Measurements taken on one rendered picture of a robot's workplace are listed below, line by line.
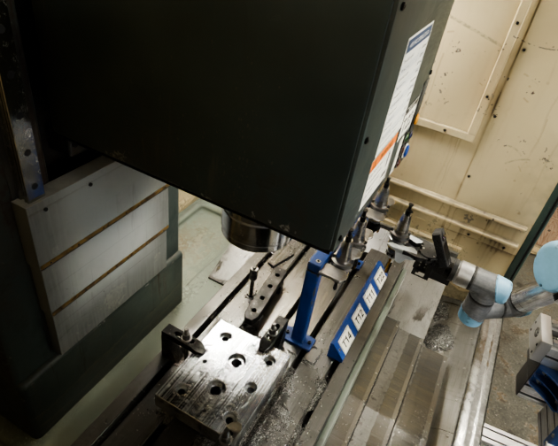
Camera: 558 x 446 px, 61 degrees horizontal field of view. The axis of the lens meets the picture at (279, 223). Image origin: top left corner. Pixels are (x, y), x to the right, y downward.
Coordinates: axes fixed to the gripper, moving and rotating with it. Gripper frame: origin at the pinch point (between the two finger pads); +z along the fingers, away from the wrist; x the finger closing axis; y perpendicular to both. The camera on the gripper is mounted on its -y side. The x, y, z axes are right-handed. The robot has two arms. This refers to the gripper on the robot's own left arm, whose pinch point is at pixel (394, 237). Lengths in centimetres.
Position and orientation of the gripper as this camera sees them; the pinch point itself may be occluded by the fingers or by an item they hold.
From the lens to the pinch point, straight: 148.7
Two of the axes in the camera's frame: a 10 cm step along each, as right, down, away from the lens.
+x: 4.7, -4.7, 7.5
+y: -1.6, 7.9, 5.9
